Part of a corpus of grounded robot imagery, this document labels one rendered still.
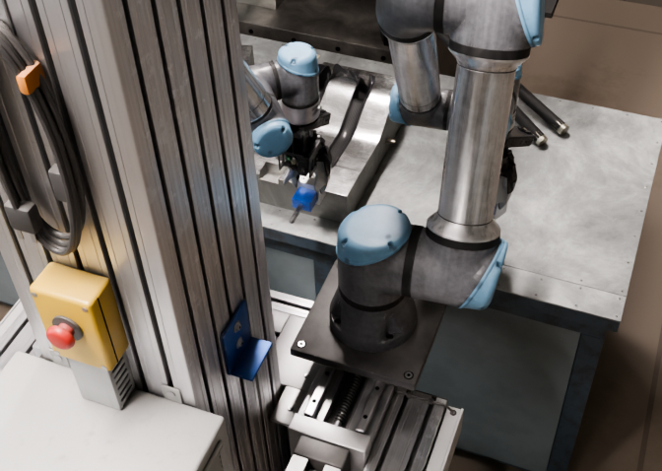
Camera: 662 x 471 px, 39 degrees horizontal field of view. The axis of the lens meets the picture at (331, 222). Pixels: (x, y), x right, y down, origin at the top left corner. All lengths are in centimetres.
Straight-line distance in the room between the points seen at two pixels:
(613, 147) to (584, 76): 164
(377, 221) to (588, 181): 92
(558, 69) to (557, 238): 198
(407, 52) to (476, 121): 18
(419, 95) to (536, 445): 120
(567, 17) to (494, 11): 308
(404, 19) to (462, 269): 38
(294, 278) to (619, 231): 78
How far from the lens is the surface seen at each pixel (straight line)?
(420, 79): 154
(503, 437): 252
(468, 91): 135
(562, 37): 423
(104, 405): 133
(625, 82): 402
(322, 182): 195
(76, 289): 115
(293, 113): 181
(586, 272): 207
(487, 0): 130
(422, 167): 227
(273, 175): 216
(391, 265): 144
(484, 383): 236
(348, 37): 274
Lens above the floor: 229
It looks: 45 degrees down
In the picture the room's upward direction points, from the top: 2 degrees counter-clockwise
